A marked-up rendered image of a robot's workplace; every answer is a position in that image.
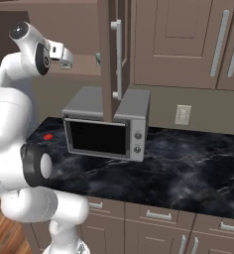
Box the grey open door handle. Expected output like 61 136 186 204
110 19 124 100

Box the brown drawer front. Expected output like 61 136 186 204
84 195 126 219
124 201 196 226
191 213 234 238

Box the brown base cabinet door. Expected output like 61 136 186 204
78 212 126 254
185 230 234 254
124 218 190 254

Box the white wall outlet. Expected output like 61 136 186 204
174 104 192 126

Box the brown open cabinet door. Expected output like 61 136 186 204
96 0 132 122

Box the brown open wall cabinet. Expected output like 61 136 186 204
0 0 102 87

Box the grey toaster oven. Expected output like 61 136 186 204
61 85 152 163

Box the grey drawer handle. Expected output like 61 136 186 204
145 209 174 222
87 200 104 210
219 220 234 234

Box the grey base cabinet handle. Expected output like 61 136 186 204
189 236 200 254
177 234 187 254

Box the wide brown wall cabinet door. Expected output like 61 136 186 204
133 0 234 90

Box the narrow brown wall cabinet door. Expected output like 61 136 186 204
216 0 234 92

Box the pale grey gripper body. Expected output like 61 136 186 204
58 47 74 65

